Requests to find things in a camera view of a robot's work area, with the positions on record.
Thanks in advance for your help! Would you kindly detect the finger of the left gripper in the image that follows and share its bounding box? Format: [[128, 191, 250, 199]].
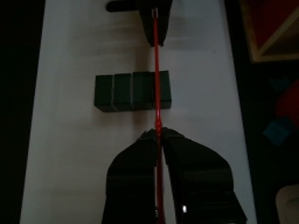
[[156, 0, 175, 48], [135, 0, 156, 47]]

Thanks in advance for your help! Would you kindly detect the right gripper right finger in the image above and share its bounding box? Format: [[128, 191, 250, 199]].
[[160, 127, 248, 224]]

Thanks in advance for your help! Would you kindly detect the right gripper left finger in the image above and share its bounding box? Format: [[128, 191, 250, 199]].
[[100, 128, 159, 224]]

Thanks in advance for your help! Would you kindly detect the white cutting board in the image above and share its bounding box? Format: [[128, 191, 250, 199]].
[[19, 0, 259, 224]]

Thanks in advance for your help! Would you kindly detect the blue toy stick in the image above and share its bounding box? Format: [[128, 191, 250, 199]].
[[262, 116, 297, 147]]

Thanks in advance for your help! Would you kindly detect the wooden box with red panel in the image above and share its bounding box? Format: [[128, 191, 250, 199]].
[[238, 0, 299, 64]]

